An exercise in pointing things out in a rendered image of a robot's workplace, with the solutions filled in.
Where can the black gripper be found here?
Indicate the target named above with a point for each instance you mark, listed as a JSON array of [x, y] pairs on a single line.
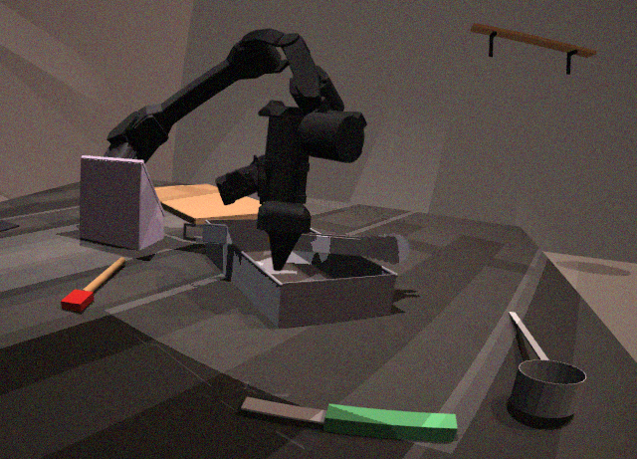
[[283, 215]]

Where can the light brown wooden board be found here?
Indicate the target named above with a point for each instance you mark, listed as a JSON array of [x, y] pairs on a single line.
[[197, 203]]

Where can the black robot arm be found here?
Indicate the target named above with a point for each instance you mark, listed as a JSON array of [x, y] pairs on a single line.
[[318, 127]]

